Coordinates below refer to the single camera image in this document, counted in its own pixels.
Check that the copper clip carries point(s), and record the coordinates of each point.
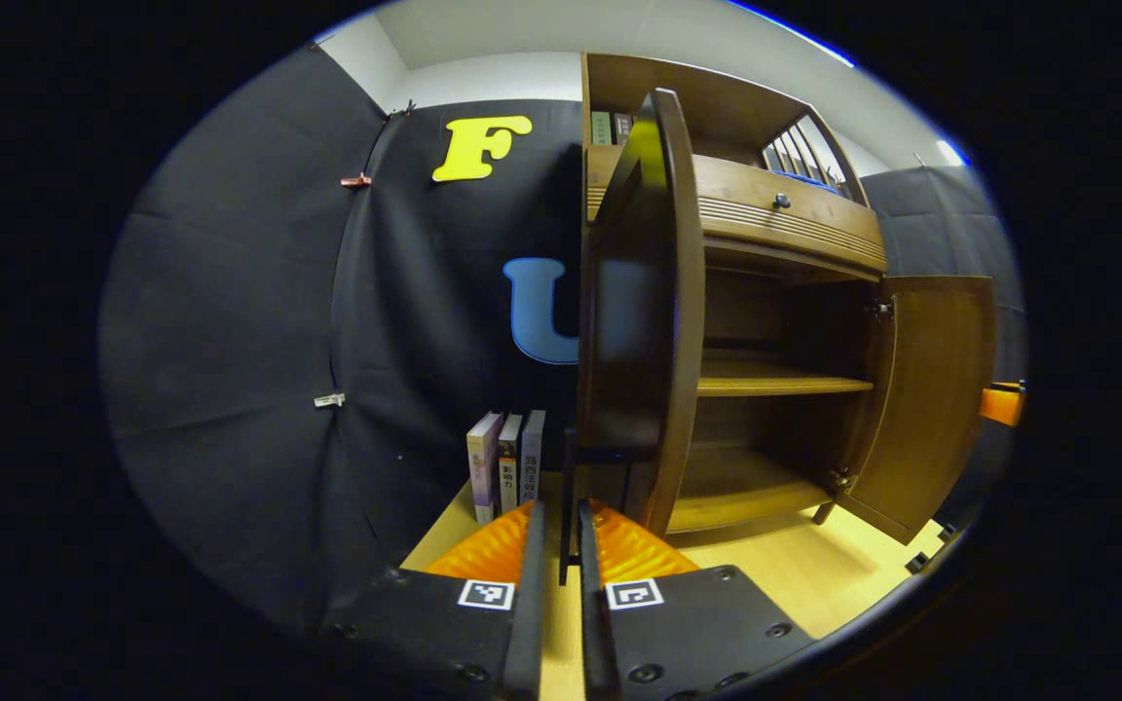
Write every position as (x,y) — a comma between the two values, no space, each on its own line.
(356,180)

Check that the grey lavender book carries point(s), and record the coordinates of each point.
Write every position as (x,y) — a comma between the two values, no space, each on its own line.
(533,458)

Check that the wooden inner cabinet shelf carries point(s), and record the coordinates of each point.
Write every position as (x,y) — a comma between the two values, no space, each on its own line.
(775,385)

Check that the wooden cabinet drawer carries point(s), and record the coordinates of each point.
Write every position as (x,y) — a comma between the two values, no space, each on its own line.
(814,229)

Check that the black backdrop cloth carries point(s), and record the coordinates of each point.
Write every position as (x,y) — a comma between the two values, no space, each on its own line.
(230,341)

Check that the wooden cabinet door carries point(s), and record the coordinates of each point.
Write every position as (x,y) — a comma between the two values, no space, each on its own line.
(639,321)
(931,389)

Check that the wooden double-door shoe cabinet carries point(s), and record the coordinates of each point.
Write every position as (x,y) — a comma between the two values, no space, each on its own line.
(785,234)

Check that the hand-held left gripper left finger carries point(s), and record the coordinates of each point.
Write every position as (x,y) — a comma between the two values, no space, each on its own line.
(464,633)

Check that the blue folded towel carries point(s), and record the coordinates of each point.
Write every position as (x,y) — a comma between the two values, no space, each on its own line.
(804,178)

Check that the green book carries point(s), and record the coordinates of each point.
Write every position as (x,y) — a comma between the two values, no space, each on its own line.
(601,129)

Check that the white lavender book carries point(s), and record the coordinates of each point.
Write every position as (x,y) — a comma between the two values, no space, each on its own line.
(483,467)

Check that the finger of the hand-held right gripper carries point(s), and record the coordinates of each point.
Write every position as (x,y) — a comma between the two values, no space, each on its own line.
(1001,404)

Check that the white clip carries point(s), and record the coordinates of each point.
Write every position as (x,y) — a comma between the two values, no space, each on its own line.
(330,399)

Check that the dark brown book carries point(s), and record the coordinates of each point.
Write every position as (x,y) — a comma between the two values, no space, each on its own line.
(622,127)

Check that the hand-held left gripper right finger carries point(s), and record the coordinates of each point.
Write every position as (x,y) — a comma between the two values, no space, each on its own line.
(688,633)

